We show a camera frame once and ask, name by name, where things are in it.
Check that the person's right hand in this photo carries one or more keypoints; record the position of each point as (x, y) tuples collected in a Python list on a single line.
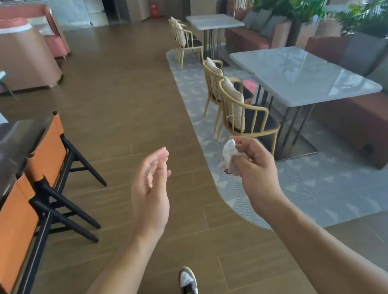
[(260, 179)]

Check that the person's left hand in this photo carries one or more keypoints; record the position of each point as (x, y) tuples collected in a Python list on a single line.
[(150, 206)]

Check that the person's left fingers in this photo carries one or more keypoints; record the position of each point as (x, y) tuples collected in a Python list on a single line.
[(155, 160)]

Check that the person's right fingers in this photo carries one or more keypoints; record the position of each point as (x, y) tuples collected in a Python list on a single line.
[(244, 144)]

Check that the white tissue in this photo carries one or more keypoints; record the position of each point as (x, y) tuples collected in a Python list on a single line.
[(229, 155)]

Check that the person's right forearm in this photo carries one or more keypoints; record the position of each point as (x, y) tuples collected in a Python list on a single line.
[(325, 259)]

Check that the person's left forearm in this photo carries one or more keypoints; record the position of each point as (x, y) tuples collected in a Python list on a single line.
[(115, 286)]

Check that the gold metal chair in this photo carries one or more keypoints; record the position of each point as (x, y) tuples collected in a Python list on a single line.
[(212, 90), (250, 121), (189, 44), (174, 32), (242, 3)]

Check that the cream chair back cushion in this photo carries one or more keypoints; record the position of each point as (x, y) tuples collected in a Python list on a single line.
[(214, 76), (234, 102)]

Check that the red seat pad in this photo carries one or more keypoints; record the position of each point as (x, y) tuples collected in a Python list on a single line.
[(251, 85)]

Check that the large white marble table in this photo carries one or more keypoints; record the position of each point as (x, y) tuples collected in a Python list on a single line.
[(297, 74)]

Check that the grey patterned rug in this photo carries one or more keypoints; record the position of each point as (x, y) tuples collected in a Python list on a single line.
[(325, 193)]

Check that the short brown bench sofa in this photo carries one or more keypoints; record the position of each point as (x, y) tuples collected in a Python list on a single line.
[(248, 39)]

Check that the long brown bench sofa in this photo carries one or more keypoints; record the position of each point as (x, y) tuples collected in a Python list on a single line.
[(369, 121)]

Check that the small white marble table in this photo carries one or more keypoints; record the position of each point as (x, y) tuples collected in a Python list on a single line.
[(212, 21)]

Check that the brown planter box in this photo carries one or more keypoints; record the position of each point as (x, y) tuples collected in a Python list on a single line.
[(306, 33)]

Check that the person's white and yellow sneaker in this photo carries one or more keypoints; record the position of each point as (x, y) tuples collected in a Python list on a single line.
[(190, 292)]

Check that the red fire extinguisher box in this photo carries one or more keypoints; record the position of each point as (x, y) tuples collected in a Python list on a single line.
[(154, 10)]

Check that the pink upholstered sofa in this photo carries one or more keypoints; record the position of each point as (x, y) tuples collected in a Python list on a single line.
[(56, 42)]

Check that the tan curved counter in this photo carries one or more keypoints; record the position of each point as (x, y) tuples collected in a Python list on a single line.
[(20, 60)]

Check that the orange chair with black frame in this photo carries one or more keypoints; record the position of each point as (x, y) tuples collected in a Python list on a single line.
[(46, 153), (5, 240)]

